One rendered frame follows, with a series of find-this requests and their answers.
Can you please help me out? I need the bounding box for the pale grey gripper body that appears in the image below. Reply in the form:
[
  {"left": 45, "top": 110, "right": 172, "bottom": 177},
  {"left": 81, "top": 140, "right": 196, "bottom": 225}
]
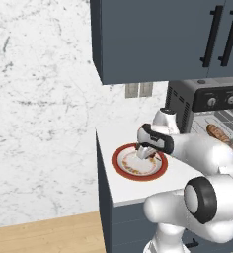
[{"left": 135, "top": 143, "right": 157, "bottom": 161}]

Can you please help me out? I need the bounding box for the kebab skewer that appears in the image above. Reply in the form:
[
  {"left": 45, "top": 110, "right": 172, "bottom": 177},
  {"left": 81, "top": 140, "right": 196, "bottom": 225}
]
[{"left": 120, "top": 152, "right": 163, "bottom": 176}]

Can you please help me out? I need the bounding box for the black toaster oven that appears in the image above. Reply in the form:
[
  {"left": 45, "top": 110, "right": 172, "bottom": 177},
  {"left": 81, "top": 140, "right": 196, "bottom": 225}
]
[{"left": 164, "top": 76, "right": 233, "bottom": 156}]

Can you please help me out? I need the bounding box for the brown baguette bread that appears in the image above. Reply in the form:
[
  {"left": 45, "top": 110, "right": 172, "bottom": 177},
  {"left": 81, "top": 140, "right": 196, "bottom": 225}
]
[{"left": 205, "top": 124, "right": 233, "bottom": 145}]

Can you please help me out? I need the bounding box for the wide dark blue cupboard door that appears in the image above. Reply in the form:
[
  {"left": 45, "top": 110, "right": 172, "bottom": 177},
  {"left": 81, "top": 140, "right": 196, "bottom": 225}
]
[{"left": 100, "top": 0, "right": 227, "bottom": 84}]

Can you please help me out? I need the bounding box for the red-rimmed white plate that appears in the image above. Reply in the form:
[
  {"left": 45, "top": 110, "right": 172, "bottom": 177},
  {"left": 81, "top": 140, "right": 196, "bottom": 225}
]
[{"left": 111, "top": 142, "right": 169, "bottom": 182}]

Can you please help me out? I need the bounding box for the dark blue base cupboard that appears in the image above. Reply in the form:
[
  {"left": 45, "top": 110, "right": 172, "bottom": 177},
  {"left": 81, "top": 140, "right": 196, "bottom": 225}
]
[{"left": 95, "top": 129, "right": 233, "bottom": 253}]

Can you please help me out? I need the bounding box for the grey wall socket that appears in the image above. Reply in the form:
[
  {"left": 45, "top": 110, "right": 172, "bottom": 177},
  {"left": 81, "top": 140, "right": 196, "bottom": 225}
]
[{"left": 124, "top": 82, "right": 139, "bottom": 99}]

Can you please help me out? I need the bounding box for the toaster oven wire rack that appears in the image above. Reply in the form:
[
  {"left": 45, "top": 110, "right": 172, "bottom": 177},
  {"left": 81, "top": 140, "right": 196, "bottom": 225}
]
[{"left": 191, "top": 109, "right": 233, "bottom": 146}]

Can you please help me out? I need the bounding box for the black base cupboard handle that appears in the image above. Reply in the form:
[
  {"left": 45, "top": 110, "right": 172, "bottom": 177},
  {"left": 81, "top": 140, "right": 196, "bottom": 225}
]
[{"left": 187, "top": 237, "right": 200, "bottom": 249}]

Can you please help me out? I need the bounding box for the dark blue wall cupboard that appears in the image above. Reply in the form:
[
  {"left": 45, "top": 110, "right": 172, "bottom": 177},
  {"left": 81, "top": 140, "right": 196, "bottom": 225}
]
[{"left": 90, "top": 0, "right": 233, "bottom": 86}]

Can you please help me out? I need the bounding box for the black cupboard door handle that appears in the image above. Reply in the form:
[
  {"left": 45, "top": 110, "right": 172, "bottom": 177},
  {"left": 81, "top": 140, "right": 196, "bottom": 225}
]
[
  {"left": 199, "top": 5, "right": 224, "bottom": 68},
  {"left": 218, "top": 5, "right": 233, "bottom": 68}
]

